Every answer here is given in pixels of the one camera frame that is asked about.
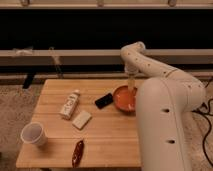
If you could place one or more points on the black rectangular phone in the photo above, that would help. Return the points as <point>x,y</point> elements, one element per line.
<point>104,101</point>

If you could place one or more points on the red pepper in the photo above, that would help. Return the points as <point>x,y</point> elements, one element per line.
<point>77,154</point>

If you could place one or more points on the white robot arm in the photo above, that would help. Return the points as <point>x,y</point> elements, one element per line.
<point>161,100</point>

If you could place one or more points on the horizontal wooden rail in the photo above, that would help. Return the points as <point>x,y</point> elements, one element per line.
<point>100,57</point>

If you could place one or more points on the wooden table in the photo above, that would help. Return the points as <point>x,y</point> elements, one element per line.
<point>110,137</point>

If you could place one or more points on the beige rectangular sponge block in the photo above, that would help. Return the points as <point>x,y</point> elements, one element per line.
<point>81,119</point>

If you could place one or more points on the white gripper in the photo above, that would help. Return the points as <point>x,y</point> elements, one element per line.
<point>131,80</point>

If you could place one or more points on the orange red bowl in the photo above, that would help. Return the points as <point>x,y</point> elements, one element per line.
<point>124,99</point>

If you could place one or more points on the white plastic bottle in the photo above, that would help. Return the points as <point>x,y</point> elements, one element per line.
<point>70,105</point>

